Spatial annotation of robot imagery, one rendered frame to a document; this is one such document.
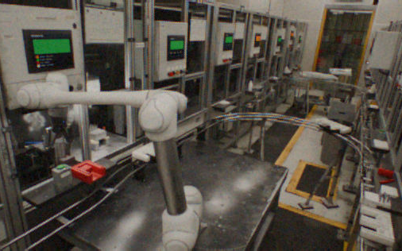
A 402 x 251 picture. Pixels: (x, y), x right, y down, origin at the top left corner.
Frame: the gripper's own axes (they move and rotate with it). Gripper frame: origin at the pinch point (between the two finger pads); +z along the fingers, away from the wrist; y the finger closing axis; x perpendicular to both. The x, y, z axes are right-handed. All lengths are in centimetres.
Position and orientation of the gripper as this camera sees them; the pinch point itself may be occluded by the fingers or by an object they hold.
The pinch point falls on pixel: (60, 152)
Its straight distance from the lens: 161.9
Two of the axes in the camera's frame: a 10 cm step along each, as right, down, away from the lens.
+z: -0.8, 9.7, 2.3
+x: 8.9, 1.7, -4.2
